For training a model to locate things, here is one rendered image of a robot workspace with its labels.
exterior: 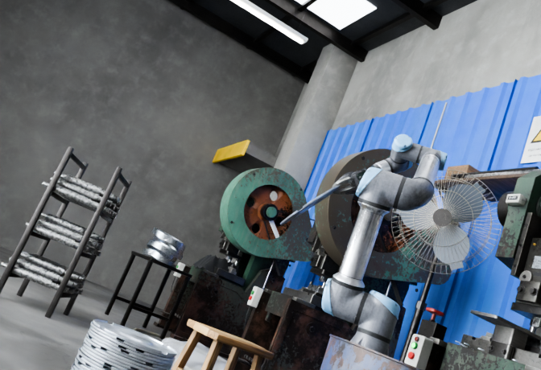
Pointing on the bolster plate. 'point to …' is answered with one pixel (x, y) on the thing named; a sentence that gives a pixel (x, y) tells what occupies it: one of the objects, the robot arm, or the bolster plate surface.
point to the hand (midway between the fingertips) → (334, 190)
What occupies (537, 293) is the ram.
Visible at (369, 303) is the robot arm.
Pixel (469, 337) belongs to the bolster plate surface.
